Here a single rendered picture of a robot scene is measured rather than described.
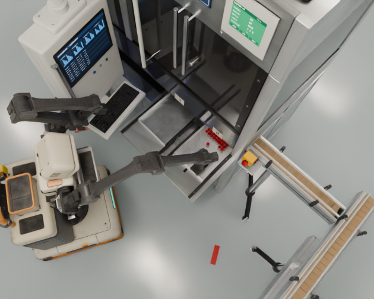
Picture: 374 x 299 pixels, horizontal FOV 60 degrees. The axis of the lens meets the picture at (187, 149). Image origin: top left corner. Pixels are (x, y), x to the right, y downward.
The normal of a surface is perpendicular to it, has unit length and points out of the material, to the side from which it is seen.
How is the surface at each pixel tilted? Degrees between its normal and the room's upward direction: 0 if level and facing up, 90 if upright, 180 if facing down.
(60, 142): 42
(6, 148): 0
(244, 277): 0
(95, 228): 0
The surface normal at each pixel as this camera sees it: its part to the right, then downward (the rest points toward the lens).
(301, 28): -0.70, 0.65
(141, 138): 0.04, -0.37
